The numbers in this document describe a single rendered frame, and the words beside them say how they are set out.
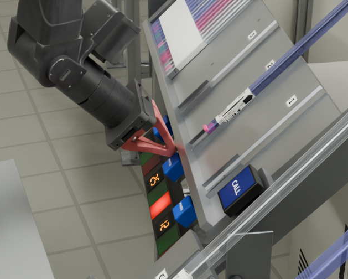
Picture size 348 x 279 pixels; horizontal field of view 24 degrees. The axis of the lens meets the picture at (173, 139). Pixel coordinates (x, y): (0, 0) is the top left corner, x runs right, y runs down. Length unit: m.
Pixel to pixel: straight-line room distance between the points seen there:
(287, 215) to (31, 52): 0.35
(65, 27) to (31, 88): 2.08
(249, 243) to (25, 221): 0.41
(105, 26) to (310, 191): 0.32
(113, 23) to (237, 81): 0.22
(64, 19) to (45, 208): 1.41
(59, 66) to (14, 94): 2.02
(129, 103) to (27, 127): 1.70
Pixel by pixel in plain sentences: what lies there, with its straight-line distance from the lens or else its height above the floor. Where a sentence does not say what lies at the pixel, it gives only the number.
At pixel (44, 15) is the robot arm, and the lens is 0.91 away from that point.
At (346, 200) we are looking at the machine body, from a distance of 1.43.
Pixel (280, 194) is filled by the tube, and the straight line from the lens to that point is 0.74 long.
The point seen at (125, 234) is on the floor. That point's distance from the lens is 2.17.
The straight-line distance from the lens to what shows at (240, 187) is 0.87.
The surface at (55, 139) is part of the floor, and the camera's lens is 2.64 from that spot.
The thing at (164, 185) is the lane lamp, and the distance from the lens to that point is 1.11.
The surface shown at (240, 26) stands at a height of 0.82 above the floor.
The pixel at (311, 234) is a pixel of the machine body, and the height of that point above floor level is 0.30.
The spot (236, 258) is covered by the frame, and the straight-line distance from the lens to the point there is 0.88.
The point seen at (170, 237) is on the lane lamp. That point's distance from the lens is 1.02.
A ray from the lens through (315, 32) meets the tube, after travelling 1.05.
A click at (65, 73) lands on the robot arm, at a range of 0.96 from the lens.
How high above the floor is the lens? 1.26
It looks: 29 degrees down
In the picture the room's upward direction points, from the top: straight up
